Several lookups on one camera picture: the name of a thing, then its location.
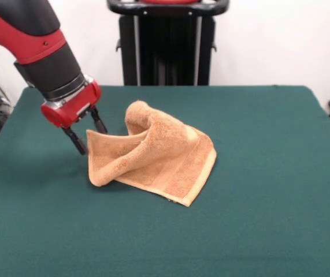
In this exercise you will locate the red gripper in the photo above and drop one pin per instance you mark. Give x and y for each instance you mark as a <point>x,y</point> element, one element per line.
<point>72,108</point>

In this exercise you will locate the tan terry towel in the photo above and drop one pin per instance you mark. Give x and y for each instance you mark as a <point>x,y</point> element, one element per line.
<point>167,161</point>

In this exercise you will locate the red robot base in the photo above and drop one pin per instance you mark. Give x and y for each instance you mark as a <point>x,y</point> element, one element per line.
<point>167,1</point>

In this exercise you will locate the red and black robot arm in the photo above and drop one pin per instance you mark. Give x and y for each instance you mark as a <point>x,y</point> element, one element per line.
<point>37,52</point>

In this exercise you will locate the dark green table cloth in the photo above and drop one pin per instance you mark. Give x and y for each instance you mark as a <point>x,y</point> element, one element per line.
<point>66,231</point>

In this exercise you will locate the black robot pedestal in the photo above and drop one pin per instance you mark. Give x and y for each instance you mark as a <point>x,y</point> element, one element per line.
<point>167,43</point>

